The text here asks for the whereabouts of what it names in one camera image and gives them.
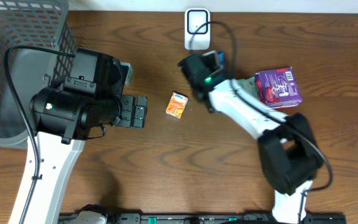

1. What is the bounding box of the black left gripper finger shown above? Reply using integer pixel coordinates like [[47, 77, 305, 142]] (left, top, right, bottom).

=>
[[132, 96, 147, 129], [116, 95, 135, 128]]

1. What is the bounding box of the orange tissue pack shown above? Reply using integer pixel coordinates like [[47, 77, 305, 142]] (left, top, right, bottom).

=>
[[165, 92, 188, 119]]

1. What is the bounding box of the blue Oreo cookie pack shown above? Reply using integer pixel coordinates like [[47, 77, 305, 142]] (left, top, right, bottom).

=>
[[218, 51, 226, 68]]

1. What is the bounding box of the mint green tissue pack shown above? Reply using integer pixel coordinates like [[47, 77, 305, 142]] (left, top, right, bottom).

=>
[[237, 77, 260, 100]]

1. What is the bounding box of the purple pink tissue pack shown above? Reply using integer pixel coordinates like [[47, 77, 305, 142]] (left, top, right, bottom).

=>
[[255, 67, 303, 109]]

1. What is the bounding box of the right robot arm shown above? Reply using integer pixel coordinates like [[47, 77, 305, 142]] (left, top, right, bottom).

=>
[[178, 54, 323, 223]]

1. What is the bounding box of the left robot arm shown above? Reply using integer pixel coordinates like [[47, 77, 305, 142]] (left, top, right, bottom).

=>
[[9, 48, 147, 223]]

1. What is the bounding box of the grey plastic mesh basket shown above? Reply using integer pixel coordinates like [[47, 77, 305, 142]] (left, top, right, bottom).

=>
[[0, 0, 76, 149]]

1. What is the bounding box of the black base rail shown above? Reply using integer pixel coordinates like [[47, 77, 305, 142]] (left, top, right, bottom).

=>
[[57, 205, 347, 224]]

